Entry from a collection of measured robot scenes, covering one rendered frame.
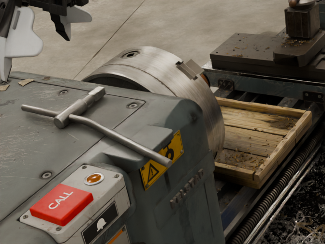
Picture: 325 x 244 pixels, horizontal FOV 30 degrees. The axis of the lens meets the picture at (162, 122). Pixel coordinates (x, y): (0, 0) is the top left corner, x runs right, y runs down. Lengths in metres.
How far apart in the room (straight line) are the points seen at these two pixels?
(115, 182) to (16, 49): 0.22
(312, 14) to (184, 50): 2.73
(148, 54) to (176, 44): 3.27
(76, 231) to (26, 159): 0.19
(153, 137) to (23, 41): 0.26
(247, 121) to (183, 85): 0.48
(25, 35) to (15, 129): 0.31
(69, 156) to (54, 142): 0.06
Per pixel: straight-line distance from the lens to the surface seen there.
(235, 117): 1.65
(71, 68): 4.48
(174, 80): 1.17
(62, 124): 0.97
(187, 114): 0.99
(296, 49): 1.67
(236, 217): 1.38
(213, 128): 1.21
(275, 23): 4.60
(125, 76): 1.16
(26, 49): 0.74
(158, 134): 0.90
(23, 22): 0.75
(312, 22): 1.71
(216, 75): 1.84
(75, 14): 0.84
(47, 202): 0.80
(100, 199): 0.80
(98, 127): 0.93
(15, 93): 1.16
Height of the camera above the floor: 1.71
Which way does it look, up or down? 29 degrees down
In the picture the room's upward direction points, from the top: 12 degrees counter-clockwise
